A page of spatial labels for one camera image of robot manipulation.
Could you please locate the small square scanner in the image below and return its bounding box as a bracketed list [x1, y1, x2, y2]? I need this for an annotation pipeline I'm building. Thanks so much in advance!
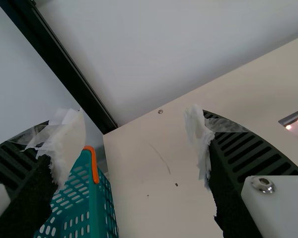
[277, 107, 298, 140]

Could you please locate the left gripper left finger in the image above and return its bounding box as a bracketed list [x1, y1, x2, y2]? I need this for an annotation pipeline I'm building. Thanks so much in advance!
[0, 108, 87, 238]

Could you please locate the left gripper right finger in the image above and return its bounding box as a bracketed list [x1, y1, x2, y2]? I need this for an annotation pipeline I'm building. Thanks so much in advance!
[183, 103, 298, 238]

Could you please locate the teal shopping basket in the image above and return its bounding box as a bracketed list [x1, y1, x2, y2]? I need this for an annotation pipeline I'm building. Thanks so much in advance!
[33, 145, 120, 238]

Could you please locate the black post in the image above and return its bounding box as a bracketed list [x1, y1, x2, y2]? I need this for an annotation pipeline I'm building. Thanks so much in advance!
[0, 0, 119, 135]

